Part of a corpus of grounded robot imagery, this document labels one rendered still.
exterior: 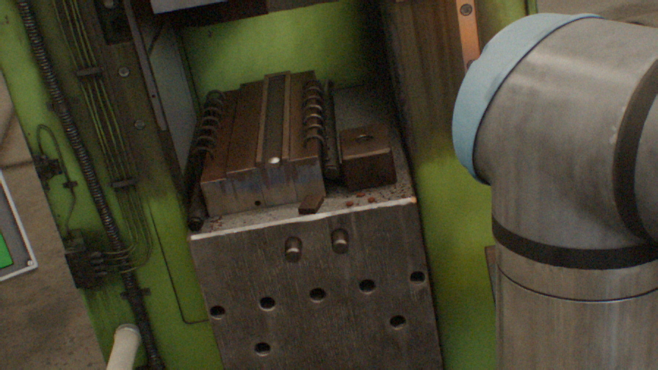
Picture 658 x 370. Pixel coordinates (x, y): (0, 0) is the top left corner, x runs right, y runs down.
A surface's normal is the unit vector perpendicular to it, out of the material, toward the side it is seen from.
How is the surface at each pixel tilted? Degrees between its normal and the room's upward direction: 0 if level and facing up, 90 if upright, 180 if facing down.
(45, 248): 0
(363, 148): 0
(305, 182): 90
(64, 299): 0
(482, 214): 90
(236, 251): 90
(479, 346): 90
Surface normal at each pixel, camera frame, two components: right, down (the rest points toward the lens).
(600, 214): -0.61, 0.75
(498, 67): -0.70, -0.37
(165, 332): 0.04, 0.45
